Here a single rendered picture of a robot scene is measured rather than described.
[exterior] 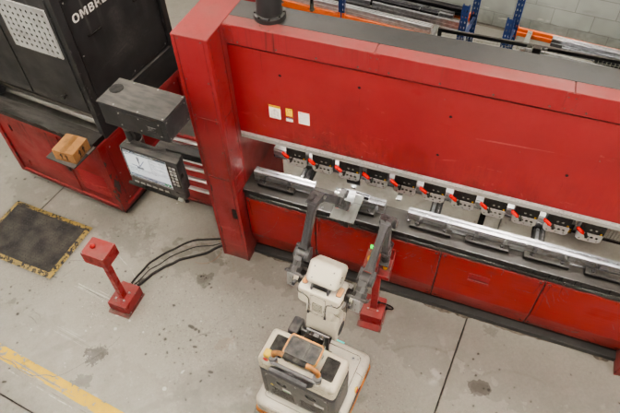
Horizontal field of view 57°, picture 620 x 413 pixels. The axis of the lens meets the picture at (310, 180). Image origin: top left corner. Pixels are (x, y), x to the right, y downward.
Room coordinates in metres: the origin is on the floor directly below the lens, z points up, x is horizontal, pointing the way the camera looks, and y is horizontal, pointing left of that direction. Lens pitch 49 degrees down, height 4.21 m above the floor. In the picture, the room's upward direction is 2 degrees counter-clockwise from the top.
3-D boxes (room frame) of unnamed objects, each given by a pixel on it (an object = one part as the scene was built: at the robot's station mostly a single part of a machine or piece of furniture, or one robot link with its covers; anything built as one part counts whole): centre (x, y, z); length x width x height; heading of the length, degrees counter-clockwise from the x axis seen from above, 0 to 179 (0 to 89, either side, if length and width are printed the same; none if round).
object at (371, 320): (2.22, -0.46, 0.06); 0.25 x 0.20 x 0.12; 159
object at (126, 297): (2.44, 1.58, 0.41); 0.25 x 0.20 x 0.83; 157
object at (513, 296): (2.42, -0.90, 0.42); 3.00 x 0.21 x 0.83; 67
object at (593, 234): (2.10, -1.77, 1.26); 0.15 x 0.09 x 0.17; 67
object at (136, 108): (2.74, 1.03, 1.53); 0.51 x 0.25 x 0.85; 64
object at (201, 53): (3.24, 0.52, 1.15); 0.85 x 0.25 x 2.30; 157
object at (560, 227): (2.18, -1.59, 1.26); 0.15 x 0.09 x 0.17; 67
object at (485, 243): (2.27, -1.22, 0.89); 0.30 x 0.05 x 0.03; 67
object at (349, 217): (2.57, -0.26, 1.00); 0.26 x 0.18 x 0.01; 157
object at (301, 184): (2.92, 0.19, 0.92); 0.50 x 0.06 x 0.10; 67
